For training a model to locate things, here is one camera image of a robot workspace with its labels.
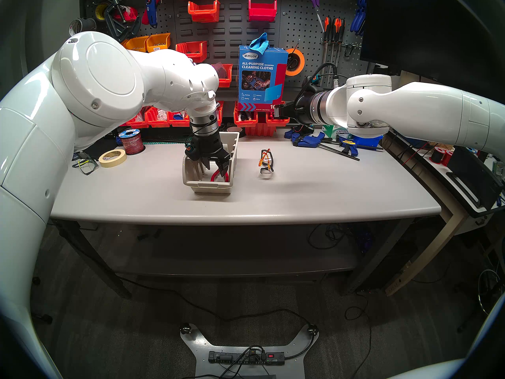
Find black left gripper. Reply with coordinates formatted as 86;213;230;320
185;131;231;180

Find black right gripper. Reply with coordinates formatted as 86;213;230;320
275;91;316;125

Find beige plastic storage bin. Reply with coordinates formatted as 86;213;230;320
182;131;240;194

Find orange black safety glasses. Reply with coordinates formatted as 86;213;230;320
258;148;275;175

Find blue cleaning cloths box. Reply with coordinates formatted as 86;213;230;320
238;45;289;111

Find green white Kimtech wipes box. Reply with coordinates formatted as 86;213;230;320
322;123;354;140

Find plain blue bar clamp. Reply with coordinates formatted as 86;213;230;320
285;130;360;161

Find orange tape roll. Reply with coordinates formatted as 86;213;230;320
285;48;305;76

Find blue microfiber cloth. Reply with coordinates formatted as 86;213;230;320
249;32;270;55

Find blue bar clamp yellow label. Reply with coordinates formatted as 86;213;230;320
337;137;383;157

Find grey perforated pegboard panel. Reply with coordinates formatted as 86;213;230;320
280;0;373;94
80;0;176;53

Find dark louvered bin panel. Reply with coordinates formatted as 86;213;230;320
173;0;282;91

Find blue plastic bin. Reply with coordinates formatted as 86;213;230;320
351;133;384;146

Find beige masking tape roll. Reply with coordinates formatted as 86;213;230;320
98;148;127;168

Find blue spring clamps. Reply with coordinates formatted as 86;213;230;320
350;0;367;36

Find clear safety glasses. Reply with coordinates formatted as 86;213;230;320
72;155;99;175

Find dark blue equipment case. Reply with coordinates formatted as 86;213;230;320
393;131;425;148

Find yellow bin labelled M3X6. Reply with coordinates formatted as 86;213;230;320
146;33;171;53

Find yellow bin labelled M3X5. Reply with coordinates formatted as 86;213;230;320
123;36;150;53

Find black monitor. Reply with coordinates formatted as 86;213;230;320
360;0;505;114

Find grey C-clamp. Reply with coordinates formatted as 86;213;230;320
103;0;141;43

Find red tape roll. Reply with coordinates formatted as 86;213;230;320
116;6;139;23

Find black power strip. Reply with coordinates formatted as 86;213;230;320
208;351;285;366

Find black flat tray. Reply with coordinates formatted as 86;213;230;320
446;145;505;217

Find black cable with metal plug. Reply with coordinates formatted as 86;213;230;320
302;62;340;91

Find red wire spool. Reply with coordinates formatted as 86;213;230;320
118;129;146;156

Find grey workbench frame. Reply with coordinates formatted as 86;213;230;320
51;218;415;300

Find purple-handled scissors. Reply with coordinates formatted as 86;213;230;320
304;0;325;33

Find red wire spools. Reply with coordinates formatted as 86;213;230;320
430;147;454;166

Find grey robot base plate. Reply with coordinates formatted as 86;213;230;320
180;323;319;379

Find silver duct tape roll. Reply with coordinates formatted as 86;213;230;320
69;18;97;36

